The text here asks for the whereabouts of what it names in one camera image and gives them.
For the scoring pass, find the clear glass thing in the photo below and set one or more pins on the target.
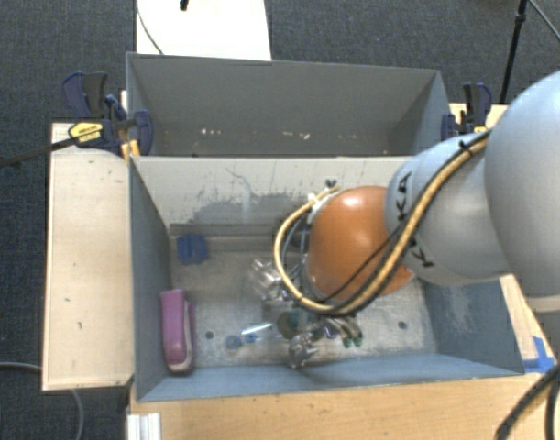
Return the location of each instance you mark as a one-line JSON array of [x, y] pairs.
[[261, 277]]

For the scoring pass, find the grey metal bin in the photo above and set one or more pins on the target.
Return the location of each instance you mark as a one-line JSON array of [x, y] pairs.
[[270, 108]]

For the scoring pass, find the pale wood board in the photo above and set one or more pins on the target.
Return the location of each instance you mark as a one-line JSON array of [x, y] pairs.
[[89, 268]]

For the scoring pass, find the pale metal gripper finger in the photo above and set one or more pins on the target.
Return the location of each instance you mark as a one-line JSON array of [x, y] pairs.
[[312, 341], [298, 355]]

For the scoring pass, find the pale blue thin stick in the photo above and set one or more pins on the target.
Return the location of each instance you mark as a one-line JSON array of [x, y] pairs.
[[257, 327]]

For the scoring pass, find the purple and white stapler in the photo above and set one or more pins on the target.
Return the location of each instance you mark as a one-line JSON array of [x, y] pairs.
[[174, 328]]

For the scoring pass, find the blue ribbed plastic piece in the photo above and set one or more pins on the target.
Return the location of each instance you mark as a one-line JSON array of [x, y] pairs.
[[192, 248]]

